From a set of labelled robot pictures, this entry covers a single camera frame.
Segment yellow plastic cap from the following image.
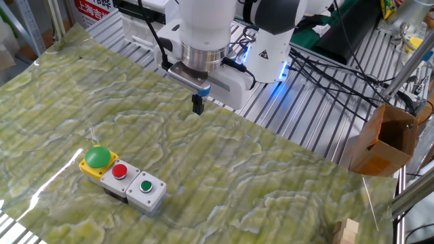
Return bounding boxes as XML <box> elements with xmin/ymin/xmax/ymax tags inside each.
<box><xmin>405</xmin><ymin>36</ymin><xmax>425</xmax><ymax>54</ymax></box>

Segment light wooden blocks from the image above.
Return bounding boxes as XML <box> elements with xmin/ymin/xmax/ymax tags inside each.
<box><xmin>332</xmin><ymin>218</ymin><xmax>360</xmax><ymax>244</ymax></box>

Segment slanted silver metal pole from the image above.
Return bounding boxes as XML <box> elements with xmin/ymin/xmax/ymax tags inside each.
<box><xmin>382</xmin><ymin>37</ymin><xmax>434</xmax><ymax>101</ymax></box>

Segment thin metal stand pole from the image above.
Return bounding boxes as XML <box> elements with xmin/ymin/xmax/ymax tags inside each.
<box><xmin>45</xmin><ymin>0</ymin><xmax>66</xmax><ymax>43</ymax></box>

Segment black cable bundle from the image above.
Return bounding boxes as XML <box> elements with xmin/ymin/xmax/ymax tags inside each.
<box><xmin>288</xmin><ymin>43</ymin><xmax>418</xmax><ymax>123</ymax></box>

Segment black rolled mat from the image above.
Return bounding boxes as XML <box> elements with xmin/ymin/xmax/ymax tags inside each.
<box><xmin>311</xmin><ymin>0</ymin><xmax>382</xmax><ymax>65</ymax></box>

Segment yellow green snack bag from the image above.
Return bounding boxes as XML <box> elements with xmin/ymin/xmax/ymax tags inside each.
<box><xmin>379</xmin><ymin>0</ymin><xmax>398</xmax><ymax>20</ymax></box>

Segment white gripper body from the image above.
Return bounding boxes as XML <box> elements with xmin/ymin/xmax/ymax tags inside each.
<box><xmin>154</xmin><ymin>20</ymin><xmax>255</xmax><ymax>110</ymax></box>

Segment silver wrist camera blue caps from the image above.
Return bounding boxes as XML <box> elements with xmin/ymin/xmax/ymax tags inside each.
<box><xmin>167</xmin><ymin>62</ymin><xmax>212</xmax><ymax>98</ymax></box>

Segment grey box red button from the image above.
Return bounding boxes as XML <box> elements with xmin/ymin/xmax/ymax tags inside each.
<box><xmin>100</xmin><ymin>159</ymin><xmax>142</xmax><ymax>204</ymax></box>

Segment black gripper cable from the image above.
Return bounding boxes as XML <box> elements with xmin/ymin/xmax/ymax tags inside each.
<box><xmin>222</xmin><ymin>56</ymin><xmax>256</xmax><ymax>91</ymax></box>

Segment black camera cable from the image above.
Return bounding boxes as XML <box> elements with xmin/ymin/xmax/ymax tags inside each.
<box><xmin>137</xmin><ymin>0</ymin><xmax>174</xmax><ymax>71</ymax></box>

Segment green cloth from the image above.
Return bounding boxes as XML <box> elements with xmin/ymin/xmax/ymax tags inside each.
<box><xmin>290</xmin><ymin>0</ymin><xmax>352</xmax><ymax>52</ymax></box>

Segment white crumpled paper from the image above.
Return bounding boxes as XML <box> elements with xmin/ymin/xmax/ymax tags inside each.
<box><xmin>311</xmin><ymin>22</ymin><xmax>332</xmax><ymax>38</ymax></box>

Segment yellow box green mushroom button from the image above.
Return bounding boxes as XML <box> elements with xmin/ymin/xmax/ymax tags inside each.
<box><xmin>79</xmin><ymin>145</ymin><xmax>120</xmax><ymax>182</ymax></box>

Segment brown cardboard box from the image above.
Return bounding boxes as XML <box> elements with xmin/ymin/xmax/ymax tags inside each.
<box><xmin>349</xmin><ymin>103</ymin><xmax>420</xmax><ymax>178</ymax></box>

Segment grey perforated shelf upright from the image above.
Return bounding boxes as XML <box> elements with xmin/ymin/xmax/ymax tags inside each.
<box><xmin>12</xmin><ymin>0</ymin><xmax>47</xmax><ymax>57</ymax></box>

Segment grey box small green button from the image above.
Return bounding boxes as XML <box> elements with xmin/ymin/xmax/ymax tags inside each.
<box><xmin>125</xmin><ymin>170</ymin><xmax>167</xmax><ymax>218</ymax></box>

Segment red white Chinese sign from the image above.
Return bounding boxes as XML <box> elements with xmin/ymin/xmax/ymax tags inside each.
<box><xmin>73</xmin><ymin>0</ymin><xmax>113</xmax><ymax>28</ymax></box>

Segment green marble pattern mat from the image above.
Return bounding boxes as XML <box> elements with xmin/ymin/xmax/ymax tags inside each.
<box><xmin>0</xmin><ymin>22</ymin><xmax>399</xmax><ymax>244</ymax></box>

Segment white plastic drawer box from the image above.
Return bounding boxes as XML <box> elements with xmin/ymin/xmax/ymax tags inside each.
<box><xmin>113</xmin><ymin>0</ymin><xmax>186</xmax><ymax>55</ymax></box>

